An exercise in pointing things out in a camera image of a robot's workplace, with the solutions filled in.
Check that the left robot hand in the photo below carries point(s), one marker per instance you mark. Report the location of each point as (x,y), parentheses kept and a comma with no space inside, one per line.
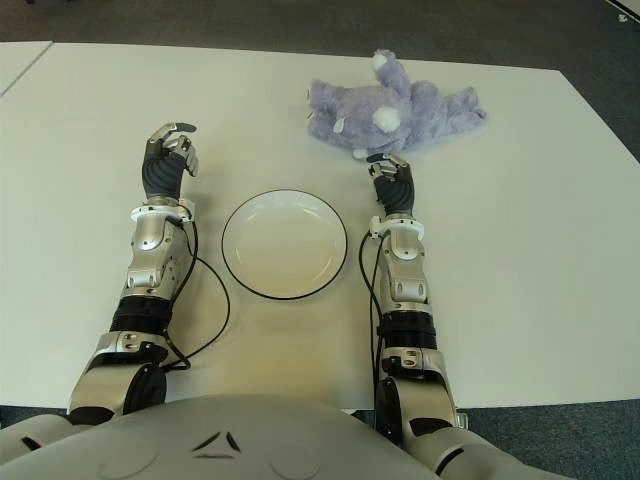
(162,172)

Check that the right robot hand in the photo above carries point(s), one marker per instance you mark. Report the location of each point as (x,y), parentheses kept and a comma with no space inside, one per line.
(397,192)

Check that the purple plush doll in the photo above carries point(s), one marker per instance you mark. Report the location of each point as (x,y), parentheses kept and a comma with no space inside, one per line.
(360,115)

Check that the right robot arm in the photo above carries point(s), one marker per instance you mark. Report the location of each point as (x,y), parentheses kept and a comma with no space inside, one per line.
(407,280)

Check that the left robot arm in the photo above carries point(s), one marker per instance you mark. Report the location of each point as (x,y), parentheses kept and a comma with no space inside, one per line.
(150,260)

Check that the white plate with black rim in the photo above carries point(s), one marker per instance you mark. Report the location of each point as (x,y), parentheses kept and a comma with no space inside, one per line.
(285,245)

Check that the grey robot torso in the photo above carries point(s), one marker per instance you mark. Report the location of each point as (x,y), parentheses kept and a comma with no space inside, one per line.
(225,440)

